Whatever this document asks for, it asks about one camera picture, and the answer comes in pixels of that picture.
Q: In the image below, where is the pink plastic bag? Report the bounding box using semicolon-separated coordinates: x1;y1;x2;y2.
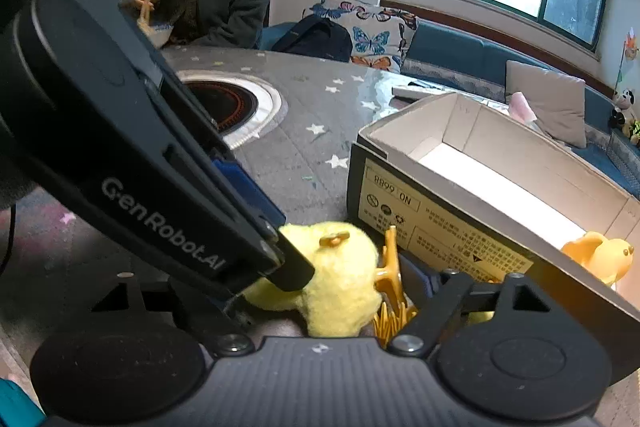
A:
508;91;537;124

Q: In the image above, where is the white food bowl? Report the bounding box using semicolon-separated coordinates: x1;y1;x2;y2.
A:
137;20;172;49

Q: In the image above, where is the yellow plush chick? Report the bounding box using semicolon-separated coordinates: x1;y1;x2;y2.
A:
241;220;420;349

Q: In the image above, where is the cardboard shoe box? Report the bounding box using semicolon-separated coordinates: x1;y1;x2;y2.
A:
346;91;640;385

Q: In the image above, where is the blue corner sofa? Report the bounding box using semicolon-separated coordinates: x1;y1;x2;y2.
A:
259;6;639;195

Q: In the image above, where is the panda plush toy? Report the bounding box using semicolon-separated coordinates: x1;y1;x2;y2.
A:
608;89;634;136

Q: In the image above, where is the round table hotpot burner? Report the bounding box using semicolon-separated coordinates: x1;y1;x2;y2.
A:
177;69;288;150

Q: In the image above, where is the orange plush duck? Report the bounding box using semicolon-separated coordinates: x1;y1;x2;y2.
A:
561;232;634;286

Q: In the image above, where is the grey cushion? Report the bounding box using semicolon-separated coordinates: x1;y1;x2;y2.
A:
506;61;587;148

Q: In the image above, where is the dark blue backpack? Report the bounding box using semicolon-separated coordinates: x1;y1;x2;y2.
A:
271;15;352;63

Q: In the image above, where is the butterfly print pillow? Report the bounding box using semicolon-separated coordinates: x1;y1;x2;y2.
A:
303;0;419;74

